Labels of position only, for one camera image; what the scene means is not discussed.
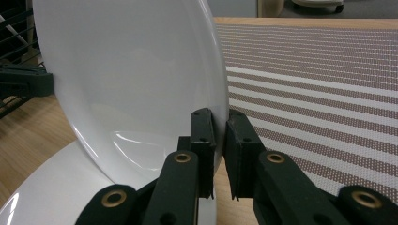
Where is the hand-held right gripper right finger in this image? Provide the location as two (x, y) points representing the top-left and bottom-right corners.
(222, 108), (267, 201)

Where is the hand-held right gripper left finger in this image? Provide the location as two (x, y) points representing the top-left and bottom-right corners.
(177, 107), (218, 200)

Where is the black wire cutlery basket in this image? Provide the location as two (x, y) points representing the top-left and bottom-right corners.
(0, 0), (43, 120)

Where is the white plate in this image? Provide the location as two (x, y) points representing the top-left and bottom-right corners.
(32, 0), (230, 190)
(0, 140), (219, 225)

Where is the grey metal utensil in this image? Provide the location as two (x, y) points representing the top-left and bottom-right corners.
(0, 14), (26, 45)

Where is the striped placemat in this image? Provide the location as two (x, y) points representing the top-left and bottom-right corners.
(215, 23), (398, 201)

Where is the wheeled base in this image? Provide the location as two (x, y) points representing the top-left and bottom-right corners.
(290, 0), (345, 14)

